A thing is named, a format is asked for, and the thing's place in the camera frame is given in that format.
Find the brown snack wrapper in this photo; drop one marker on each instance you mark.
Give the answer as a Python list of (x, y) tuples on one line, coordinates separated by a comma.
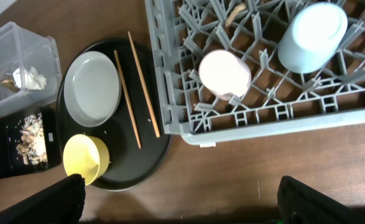
[(10, 84)]

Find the grey plate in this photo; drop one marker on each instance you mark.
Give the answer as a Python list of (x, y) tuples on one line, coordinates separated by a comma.
[(92, 89)]

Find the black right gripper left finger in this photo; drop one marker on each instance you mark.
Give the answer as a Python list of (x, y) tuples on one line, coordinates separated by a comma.
[(62, 202)]

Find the black rectangular tray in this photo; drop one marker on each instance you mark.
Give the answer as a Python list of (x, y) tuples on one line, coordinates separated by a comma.
[(11, 163)]

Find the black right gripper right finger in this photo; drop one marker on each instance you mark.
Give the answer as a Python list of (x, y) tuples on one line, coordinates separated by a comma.
[(299, 203)]

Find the blue cup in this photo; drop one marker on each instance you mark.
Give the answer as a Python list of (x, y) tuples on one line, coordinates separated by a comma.
[(312, 38)]

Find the white napkin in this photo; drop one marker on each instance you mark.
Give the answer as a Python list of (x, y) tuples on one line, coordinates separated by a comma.
[(33, 80)]

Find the clear plastic bin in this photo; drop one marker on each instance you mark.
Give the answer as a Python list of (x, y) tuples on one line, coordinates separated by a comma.
[(21, 48)]

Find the yellow bowl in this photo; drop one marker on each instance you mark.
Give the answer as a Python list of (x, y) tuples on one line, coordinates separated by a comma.
[(87, 156)]

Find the grey dishwasher rack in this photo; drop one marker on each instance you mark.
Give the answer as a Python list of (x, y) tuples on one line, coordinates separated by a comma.
[(277, 101)]

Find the pink cup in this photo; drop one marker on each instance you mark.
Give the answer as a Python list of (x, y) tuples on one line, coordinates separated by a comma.
[(224, 74)]

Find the round black tray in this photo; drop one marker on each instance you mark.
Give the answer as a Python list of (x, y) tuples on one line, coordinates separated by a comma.
[(130, 164)]

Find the food scraps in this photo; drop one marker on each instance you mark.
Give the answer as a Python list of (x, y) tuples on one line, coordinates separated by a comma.
[(32, 144)]

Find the food scrap in rack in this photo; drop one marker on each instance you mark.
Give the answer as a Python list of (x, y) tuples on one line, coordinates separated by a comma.
[(237, 9)]

